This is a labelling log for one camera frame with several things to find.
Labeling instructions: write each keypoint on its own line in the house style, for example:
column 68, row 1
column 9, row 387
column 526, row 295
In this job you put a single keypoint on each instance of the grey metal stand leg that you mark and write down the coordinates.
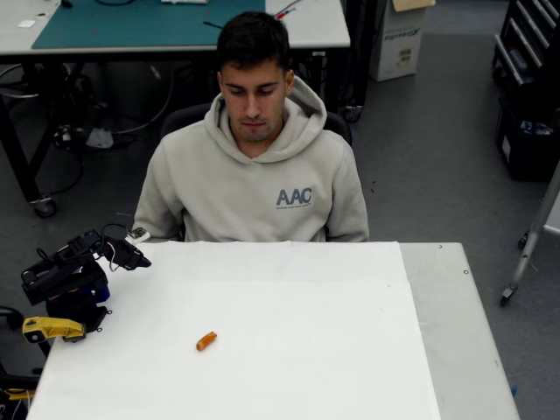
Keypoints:
column 531, row 245

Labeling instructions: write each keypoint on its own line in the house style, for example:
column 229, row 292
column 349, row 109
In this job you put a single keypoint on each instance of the small wrist camera board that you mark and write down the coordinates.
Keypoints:
column 137, row 235

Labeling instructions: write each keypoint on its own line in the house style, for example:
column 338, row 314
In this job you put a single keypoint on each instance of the white cloth on floor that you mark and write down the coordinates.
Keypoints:
column 100, row 137

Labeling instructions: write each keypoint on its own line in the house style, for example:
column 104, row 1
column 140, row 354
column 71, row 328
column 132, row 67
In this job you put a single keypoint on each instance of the orange carrot piece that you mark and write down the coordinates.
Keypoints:
column 206, row 341

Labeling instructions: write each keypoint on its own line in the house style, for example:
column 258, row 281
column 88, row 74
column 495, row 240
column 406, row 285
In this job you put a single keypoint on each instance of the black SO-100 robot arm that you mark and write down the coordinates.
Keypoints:
column 57, row 280

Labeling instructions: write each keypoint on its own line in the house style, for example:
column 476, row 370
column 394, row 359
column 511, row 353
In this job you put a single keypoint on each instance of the black chair armrest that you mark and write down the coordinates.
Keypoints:
column 11, row 316

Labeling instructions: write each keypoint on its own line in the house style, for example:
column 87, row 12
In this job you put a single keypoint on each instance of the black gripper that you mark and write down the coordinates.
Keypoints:
column 131, row 259

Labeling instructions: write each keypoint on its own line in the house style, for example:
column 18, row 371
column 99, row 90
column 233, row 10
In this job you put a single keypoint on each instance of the small white paper label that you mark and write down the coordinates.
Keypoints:
column 26, row 23

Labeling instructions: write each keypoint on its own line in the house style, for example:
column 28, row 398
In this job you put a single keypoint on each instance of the brown cardboard flap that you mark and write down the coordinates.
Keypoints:
column 411, row 3

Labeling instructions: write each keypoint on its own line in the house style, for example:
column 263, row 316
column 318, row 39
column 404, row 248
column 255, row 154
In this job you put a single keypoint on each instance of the green cutting mat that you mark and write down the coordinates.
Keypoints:
column 131, row 26

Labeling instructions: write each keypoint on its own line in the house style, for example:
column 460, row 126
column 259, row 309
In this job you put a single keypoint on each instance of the red pen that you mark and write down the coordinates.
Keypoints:
column 285, row 12

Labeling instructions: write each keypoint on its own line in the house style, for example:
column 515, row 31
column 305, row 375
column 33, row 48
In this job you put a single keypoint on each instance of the white carton box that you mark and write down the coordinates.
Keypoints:
column 396, row 48

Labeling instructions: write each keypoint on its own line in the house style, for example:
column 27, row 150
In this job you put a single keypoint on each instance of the man in beige hoodie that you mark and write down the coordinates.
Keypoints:
column 245, row 188

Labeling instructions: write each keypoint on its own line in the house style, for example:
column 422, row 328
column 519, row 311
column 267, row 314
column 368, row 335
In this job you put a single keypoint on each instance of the large white paper sheet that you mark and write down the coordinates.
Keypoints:
column 284, row 328

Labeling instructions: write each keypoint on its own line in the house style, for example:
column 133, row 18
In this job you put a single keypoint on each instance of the black drawer cabinet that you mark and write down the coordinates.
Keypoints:
column 529, row 30

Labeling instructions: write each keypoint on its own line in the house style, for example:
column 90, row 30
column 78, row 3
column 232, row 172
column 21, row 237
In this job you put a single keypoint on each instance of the grey caster wheel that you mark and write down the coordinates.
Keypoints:
column 44, row 207
column 352, row 114

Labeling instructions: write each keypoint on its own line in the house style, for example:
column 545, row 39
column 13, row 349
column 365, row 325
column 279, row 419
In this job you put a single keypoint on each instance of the yellow spring clamp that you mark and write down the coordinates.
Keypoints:
column 50, row 326

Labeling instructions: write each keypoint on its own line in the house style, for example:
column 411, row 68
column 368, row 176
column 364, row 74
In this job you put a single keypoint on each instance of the grey workbench with black frame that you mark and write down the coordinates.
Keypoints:
column 315, row 26

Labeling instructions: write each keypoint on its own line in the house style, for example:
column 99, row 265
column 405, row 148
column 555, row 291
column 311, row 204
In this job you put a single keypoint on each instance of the black storage crate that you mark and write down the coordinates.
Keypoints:
column 527, row 153

